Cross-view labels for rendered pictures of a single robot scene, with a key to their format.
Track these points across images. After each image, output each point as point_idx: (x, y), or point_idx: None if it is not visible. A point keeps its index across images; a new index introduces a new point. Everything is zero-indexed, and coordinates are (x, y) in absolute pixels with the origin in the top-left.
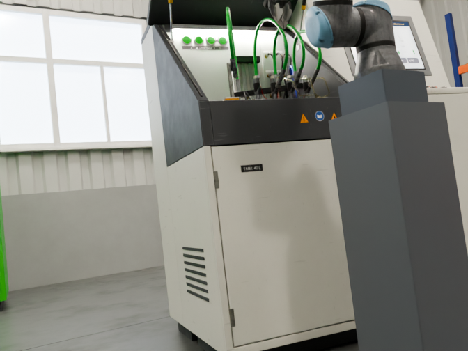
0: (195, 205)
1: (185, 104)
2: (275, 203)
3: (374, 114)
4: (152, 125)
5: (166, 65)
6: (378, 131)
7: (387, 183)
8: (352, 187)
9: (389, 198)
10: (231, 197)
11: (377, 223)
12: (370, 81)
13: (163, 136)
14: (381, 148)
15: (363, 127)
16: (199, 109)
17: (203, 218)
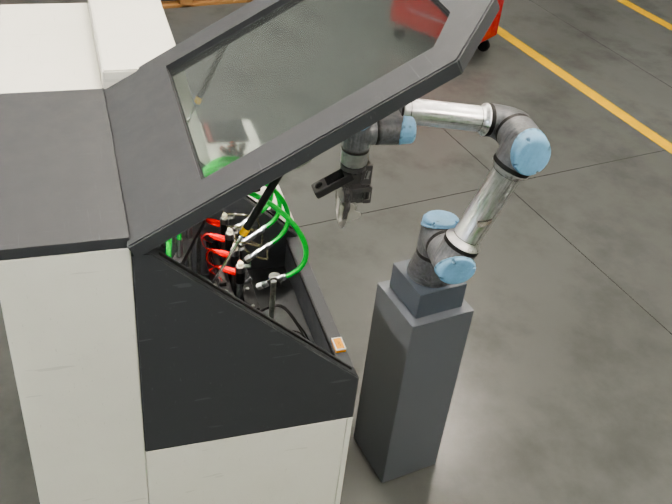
0: (287, 472)
1: (302, 379)
2: None
3: (459, 319)
4: (47, 403)
5: (217, 326)
6: (458, 330)
7: (452, 360)
8: (420, 369)
9: (450, 368)
10: None
11: (434, 385)
12: (454, 291)
13: (141, 416)
14: (456, 340)
15: (447, 328)
16: (356, 385)
17: (314, 478)
